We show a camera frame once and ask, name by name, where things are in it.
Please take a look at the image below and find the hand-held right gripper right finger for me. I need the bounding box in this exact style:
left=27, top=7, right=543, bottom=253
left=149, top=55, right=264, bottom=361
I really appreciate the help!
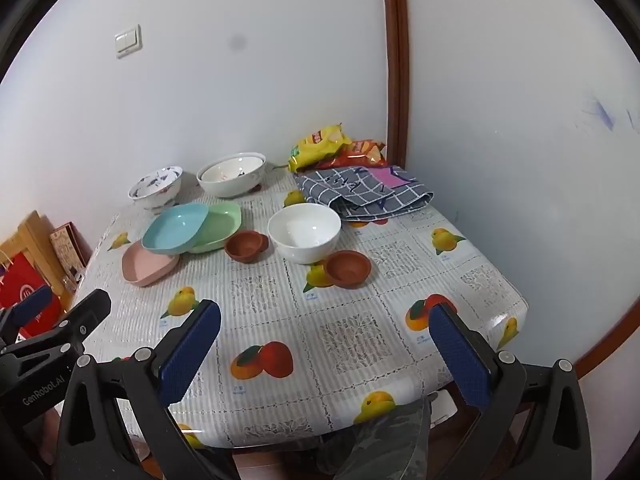
left=427, top=302, right=596, bottom=480

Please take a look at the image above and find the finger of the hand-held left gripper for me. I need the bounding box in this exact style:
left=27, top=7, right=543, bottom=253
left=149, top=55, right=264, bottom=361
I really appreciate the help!
left=0, top=289, right=112, bottom=361
left=0, top=284, right=55, bottom=344

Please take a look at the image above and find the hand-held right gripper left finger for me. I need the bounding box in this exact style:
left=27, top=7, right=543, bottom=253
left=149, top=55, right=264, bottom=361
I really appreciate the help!
left=54, top=299, right=241, bottom=480

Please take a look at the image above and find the pink square plate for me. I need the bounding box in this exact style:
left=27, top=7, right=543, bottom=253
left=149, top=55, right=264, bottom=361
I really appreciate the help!
left=121, top=240, right=181, bottom=288

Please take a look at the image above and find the small brown clay bowl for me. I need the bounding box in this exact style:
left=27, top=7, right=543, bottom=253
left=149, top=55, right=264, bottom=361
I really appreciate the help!
left=224, top=230, right=271, bottom=263
left=324, top=251, right=373, bottom=289

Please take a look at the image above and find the light blue square plate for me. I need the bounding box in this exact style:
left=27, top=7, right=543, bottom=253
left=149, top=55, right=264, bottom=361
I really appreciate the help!
left=141, top=203, right=210, bottom=254

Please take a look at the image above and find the light green square plate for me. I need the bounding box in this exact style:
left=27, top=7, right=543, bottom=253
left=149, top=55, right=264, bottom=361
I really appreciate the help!
left=187, top=201, right=242, bottom=254

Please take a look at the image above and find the plain white bowl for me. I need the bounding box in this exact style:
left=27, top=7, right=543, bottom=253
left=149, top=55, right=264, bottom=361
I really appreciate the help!
left=267, top=203, right=342, bottom=265

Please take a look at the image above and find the red paper bag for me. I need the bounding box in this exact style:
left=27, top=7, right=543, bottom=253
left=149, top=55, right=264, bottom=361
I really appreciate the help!
left=0, top=252, right=63, bottom=341

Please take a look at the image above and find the patterned book with red cover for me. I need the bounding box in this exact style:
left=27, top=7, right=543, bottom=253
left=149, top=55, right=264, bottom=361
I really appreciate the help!
left=49, top=222, right=88, bottom=281

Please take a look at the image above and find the wooden board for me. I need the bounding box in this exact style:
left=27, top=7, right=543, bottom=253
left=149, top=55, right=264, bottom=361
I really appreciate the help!
left=0, top=210, right=68, bottom=301

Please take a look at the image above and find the blue bird print bowl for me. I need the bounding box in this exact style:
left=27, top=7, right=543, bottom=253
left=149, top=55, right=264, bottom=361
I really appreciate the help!
left=127, top=166, right=184, bottom=212

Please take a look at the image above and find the brown baseboard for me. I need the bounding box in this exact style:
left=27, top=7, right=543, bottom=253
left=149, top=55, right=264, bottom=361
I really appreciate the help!
left=572, top=297, right=640, bottom=378

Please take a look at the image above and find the large white swirl pattern bowl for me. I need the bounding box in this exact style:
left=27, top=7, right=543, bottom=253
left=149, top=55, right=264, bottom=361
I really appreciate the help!
left=196, top=152, right=267, bottom=198

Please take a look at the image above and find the white orange print bowl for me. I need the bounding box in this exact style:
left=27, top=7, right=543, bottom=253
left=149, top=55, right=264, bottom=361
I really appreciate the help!
left=200, top=154, right=264, bottom=182

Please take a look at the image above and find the grey checked cloth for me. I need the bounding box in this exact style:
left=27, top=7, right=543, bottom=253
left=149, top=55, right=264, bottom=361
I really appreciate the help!
left=292, top=164, right=435, bottom=223

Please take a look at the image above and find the orange chip bag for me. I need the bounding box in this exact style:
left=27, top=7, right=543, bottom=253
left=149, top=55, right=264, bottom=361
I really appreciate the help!
left=315, top=139, right=388, bottom=170

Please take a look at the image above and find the yellow chip bag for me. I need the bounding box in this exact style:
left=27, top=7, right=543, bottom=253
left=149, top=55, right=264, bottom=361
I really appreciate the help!
left=287, top=122, right=353, bottom=173

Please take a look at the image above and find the white wall switch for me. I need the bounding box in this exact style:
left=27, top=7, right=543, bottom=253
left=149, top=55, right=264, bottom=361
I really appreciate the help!
left=114, top=25, right=143, bottom=59

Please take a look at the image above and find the brown wooden door frame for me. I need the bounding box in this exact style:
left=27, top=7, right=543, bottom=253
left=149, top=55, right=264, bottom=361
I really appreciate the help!
left=379, top=0, right=408, bottom=171

